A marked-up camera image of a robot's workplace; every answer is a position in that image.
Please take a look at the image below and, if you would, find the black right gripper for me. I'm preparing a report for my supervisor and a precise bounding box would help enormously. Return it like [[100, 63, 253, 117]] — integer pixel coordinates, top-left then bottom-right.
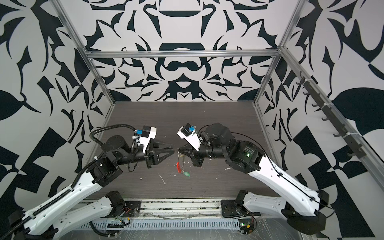
[[178, 135, 231, 167]]

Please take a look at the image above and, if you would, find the large metal keyring red handle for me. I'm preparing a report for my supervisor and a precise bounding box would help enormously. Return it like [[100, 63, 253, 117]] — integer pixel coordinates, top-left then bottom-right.
[[177, 153, 182, 174]]

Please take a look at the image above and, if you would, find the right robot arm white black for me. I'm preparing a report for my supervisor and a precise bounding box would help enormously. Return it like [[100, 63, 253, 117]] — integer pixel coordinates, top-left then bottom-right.
[[177, 123, 330, 235]]

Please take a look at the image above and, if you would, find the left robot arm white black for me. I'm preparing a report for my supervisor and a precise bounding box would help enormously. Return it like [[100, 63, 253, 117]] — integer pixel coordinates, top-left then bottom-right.
[[1, 124, 175, 240]]

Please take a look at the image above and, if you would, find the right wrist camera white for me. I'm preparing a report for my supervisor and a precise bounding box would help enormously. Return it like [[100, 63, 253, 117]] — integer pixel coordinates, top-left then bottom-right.
[[177, 123, 201, 151]]

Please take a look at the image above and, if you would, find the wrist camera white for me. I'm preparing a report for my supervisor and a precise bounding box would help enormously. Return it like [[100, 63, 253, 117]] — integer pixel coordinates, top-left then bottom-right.
[[132, 126, 157, 153], [177, 123, 201, 151]]

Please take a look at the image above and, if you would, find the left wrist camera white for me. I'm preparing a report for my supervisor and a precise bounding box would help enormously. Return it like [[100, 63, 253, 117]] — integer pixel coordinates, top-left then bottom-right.
[[132, 126, 157, 153]]

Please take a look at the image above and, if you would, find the aluminium front rail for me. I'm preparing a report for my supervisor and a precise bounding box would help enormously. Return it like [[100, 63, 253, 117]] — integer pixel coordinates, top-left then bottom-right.
[[135, 198, 223, 220]]

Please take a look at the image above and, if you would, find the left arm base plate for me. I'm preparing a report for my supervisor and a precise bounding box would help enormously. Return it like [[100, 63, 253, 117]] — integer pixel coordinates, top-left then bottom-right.
[[120, 201, 142, 219]]

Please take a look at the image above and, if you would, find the black corrugated cable conduit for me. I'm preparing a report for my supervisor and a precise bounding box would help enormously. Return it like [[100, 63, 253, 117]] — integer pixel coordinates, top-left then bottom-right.
[[89, 124, 137, 148]]

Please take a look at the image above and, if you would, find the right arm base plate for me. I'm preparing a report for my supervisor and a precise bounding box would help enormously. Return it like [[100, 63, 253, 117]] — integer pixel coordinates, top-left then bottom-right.
[[221, 200, 252, 218]]

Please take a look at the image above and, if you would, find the white slotted cable duct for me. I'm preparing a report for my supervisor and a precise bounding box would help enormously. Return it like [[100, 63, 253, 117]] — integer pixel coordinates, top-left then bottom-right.
[[94, 219, 241, 231]]

